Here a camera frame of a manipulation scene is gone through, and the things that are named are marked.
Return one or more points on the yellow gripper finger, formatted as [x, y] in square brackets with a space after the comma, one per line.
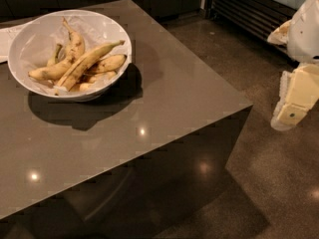
[298, 93]

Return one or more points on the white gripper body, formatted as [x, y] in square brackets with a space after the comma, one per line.
[305, 34]

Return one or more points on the long yellow banana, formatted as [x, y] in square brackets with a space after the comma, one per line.
[85, 62]

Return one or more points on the short banana right side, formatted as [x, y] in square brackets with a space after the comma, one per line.
[109, 64]

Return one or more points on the small banana bottom of bowl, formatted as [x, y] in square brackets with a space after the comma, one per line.
[87, 80]

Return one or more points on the curved spotted banana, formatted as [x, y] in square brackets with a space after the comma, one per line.
[73, 51]

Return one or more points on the small green-tipped banana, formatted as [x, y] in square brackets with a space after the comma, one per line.
[54, 59]

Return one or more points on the white bowl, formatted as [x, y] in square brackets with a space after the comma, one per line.
[30, 44]

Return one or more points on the dark refrigerator with vent grille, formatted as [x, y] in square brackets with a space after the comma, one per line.
[258, 17]

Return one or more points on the white cloth on table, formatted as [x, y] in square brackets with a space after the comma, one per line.
[7, 36]

